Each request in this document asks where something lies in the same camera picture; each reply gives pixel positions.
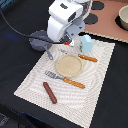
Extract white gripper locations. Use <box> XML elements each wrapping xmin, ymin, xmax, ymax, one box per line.
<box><xmin>47</xmin><ymin>0</ymin><xmax>91</xmax><ymax>42</ymax></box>

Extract light blue toy carton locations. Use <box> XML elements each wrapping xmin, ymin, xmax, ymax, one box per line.
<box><xmin>81</xmin><ymin>35</ymin><xmax>93</xmax><ymax>53</ymax></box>

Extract grey toy frying pan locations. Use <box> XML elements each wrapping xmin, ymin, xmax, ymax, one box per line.
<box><xmin>29</xmin><ymin>30</ymin><xmax>53</xmax><ymax>60</ymax></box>

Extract brown toy sausage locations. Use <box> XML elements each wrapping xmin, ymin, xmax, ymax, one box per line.
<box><xmin>43</xmin><ymin>82</ymin><xmax>57</xmax><ymax>104</ymax></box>

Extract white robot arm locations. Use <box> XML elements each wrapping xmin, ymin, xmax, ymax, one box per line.
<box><xmin>47</xmin><ymin>0</ymin><xmax>93</xmax><ymax>42</ymax></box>

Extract black burner disc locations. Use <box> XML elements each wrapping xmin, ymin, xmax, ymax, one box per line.
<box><xmin>91</xmin><ymin>1</ymin><xmax>104</xmax><ymax>10</ymax></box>
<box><xmin>84</xmin><ymin>13</ymin><xmax>98</xmax><ymax>25</ymax></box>

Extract pink wooden board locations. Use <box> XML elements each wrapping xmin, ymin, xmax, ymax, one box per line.
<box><xmin>85</xmin><ymin>0</ymin><xmax>128</xmax><ymax>43</ymax></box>

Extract round wooden plate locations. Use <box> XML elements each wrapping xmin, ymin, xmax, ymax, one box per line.
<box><xmin>56</xmin><ymin>54</ymin><xmax>83</xmax><ymax>78</ymax></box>

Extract beige bowl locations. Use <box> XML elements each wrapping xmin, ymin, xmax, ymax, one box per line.
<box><xmin>119</xmin><ymin>5</ymin><xmax>128</xmax><ymax>30</ymax></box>

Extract beige woven placemat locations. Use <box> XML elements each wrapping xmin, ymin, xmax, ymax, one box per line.
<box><xmin>14</xmin><ymin>36</ymin><xmax>115</xmax><ymax>128</ymax></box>

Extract orange handled toy knife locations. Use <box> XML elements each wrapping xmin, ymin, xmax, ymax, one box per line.
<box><xmin>58</xmin><ymin>48</ymin><xmax>99</xmax><ymax>63</ymax></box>

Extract orange handled toy fork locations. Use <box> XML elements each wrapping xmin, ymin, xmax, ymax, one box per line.
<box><xmin>45</xmin><ymin>71</ymin><xmax>85</xmax><ymax>89</ymax></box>

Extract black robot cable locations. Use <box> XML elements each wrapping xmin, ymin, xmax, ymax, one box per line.
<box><xmin>0</xmin><ymin>8</ymin><xmax>48</xmax><ymax>43</ymax></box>

